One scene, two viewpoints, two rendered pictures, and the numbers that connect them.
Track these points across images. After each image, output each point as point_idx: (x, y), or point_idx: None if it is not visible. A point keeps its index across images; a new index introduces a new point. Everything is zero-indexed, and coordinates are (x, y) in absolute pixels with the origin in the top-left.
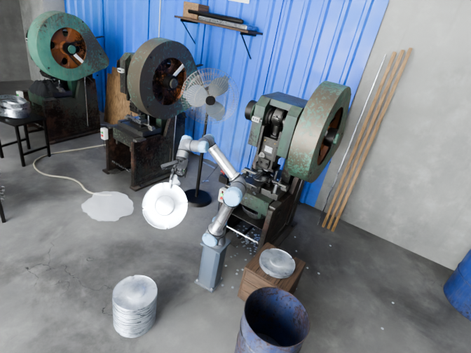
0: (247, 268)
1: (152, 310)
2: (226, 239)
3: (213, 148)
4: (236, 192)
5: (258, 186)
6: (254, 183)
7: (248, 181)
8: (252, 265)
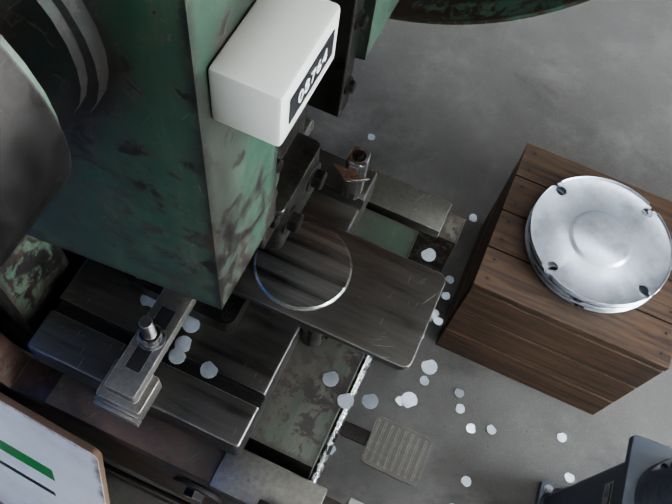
0: (670, 359)
1: None
2: (640, 462)
3: None
4: None
5: (426, 267)
6: (398, 300)
7: (387, 340)
8: (643, 338)
